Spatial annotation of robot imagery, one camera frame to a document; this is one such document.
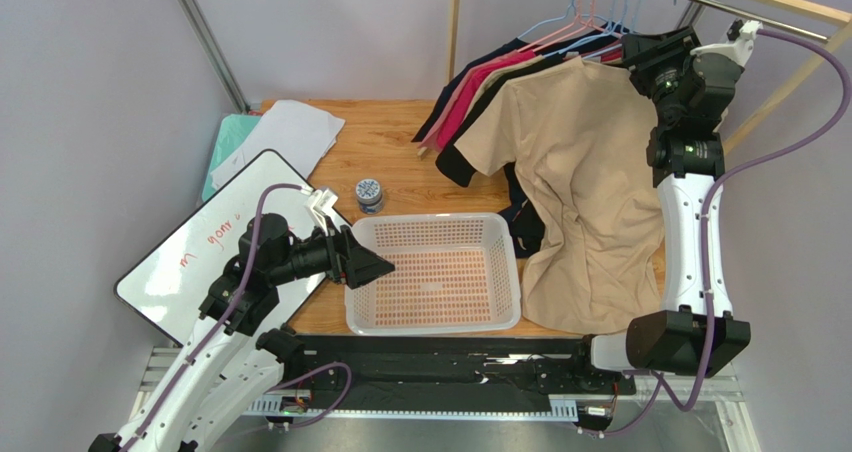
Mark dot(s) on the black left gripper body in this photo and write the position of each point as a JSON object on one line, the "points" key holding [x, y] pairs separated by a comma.
{"points": [[336, 261]]}

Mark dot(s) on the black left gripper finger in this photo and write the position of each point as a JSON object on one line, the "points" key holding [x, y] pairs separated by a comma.
{"points": [[353, 249], [362, 270]]}

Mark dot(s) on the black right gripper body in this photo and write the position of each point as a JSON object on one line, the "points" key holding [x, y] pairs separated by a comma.
{"points": [[659, 49]]}

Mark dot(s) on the white plastic perforated basket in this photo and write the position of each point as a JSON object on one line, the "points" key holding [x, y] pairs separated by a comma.
{"points": [[455, 273]]}

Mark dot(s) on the beige t shirt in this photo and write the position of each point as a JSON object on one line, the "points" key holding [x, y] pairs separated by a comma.
{"points": [[582, 131]]}

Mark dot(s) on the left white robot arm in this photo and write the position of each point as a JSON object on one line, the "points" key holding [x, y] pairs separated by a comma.
{"points": [[229, 360]]}

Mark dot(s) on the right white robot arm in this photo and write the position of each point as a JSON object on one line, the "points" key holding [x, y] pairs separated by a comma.
{"points": [[691, 85]]}

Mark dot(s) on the salmon pink t shirt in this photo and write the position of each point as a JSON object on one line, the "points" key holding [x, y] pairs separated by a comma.
{"points": [[427, 143]]}

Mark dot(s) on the navy t shirt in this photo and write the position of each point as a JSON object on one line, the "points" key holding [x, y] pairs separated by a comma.
{"points": [[447, 92]]}

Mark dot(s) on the tan t shirt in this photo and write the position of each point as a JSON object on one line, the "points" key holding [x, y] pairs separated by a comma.
{"points": [[495, 76]]}

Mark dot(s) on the magenta t shirt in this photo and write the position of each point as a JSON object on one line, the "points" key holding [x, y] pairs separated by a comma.
{"points": [[470, 86]]}

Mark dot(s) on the black daisy print t shirt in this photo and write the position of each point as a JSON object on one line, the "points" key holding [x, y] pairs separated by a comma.
{"points": [[483, 144]]}

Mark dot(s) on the blue white round tin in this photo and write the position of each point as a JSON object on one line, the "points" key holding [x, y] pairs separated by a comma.
{"points": [[369, 196]]}

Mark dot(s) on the white paper sheets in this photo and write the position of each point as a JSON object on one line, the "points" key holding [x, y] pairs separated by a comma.
{"points": [[300, 133]]}

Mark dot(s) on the teal folder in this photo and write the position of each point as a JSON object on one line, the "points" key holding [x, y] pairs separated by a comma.
{"points": [[232, 132]]}

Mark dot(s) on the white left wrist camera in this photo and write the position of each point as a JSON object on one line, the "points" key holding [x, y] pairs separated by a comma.
{"points": [[320, 204]]}

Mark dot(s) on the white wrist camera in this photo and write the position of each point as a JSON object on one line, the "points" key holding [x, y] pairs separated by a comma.
{"points": [[320, 204], [738, 43]]}

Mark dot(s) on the blue wire hanger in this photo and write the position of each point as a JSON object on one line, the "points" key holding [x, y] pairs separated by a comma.
{"points": [[624, 13]]}

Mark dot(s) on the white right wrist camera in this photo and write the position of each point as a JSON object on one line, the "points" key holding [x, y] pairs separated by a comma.
{"points": [[738, 43]]}

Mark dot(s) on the pink wire hanger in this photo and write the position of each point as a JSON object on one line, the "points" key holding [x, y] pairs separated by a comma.
{"points": [[581, 15]]}

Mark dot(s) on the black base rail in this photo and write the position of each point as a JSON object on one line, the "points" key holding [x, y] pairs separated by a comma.
{"points": [[447, 374]]}

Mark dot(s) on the metal hanging rail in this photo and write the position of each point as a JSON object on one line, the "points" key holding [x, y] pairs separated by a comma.
{"points": [[804, 8]]}

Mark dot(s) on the white board black frame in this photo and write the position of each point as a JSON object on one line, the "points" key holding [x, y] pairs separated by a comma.
{"points": [[167, 286]]}

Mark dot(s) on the metal corner post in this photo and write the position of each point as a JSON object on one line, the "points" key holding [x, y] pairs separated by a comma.
{"points": [[215, 54]]}

